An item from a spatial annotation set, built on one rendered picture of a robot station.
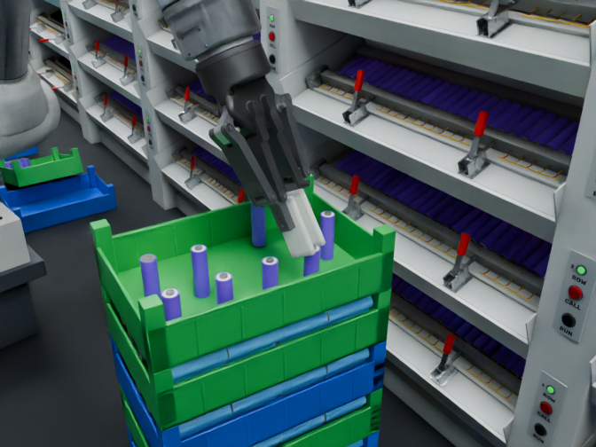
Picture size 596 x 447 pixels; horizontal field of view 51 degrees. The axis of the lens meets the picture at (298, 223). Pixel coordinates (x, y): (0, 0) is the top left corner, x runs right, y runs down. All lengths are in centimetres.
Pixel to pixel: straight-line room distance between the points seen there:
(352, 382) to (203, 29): 46
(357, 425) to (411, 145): 44
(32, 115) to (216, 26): 86
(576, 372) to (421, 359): 34
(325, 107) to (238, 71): 56
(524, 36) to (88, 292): 122
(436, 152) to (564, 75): 26
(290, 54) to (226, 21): 59
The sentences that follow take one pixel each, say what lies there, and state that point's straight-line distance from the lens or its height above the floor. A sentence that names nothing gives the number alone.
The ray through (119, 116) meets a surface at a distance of 239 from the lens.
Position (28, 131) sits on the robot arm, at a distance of 148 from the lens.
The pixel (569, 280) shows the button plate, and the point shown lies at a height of 47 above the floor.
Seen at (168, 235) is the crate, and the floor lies 52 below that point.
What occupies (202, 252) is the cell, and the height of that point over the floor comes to 55.
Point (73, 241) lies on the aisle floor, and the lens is 193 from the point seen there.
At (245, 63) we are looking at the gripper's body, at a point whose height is 75.
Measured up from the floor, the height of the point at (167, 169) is 14.
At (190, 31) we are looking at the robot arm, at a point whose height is 78.
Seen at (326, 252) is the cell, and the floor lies 50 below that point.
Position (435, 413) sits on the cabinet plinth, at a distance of 126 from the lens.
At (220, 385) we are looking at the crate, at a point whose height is 43.
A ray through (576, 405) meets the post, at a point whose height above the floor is 29.
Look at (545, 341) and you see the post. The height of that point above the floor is 36.
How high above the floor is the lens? 91
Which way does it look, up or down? 28 degrees down
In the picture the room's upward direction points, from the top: straight up
